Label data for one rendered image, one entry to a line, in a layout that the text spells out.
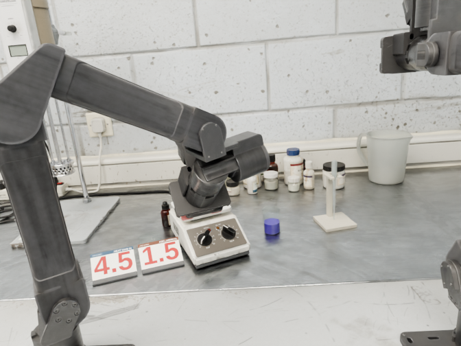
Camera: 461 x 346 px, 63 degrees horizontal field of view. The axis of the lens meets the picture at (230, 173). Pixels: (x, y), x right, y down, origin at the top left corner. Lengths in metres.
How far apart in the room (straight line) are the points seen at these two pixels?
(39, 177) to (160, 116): 0.17
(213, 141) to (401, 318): 0.42
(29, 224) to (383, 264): 0.64
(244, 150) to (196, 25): 0.77
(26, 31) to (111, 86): 0.55
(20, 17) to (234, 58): 0.62
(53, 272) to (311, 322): 0.40
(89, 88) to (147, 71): 0.84
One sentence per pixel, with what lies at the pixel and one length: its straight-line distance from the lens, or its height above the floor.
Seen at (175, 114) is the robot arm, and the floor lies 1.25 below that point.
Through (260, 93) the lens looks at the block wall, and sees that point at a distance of 1.31.
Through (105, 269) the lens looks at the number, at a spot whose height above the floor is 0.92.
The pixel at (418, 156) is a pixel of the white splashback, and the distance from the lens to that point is 1.44.
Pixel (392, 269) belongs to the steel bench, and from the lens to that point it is 0.83.
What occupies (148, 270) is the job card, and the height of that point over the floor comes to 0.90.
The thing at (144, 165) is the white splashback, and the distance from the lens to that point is 1.36.
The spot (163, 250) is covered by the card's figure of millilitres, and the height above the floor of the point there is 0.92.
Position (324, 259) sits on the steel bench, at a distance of 0.84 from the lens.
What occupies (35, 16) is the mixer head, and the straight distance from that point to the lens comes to 1.09.
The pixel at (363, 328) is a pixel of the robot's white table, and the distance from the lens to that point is 0.68.
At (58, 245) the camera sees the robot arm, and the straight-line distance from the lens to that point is 0.55.
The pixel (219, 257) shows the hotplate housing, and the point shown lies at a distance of 0.83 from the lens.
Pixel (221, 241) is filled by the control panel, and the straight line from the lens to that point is 0.84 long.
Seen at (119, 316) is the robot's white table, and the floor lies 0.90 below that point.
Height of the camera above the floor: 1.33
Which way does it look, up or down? 18 degrees down
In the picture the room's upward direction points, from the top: 5 degrees counter-clockwise
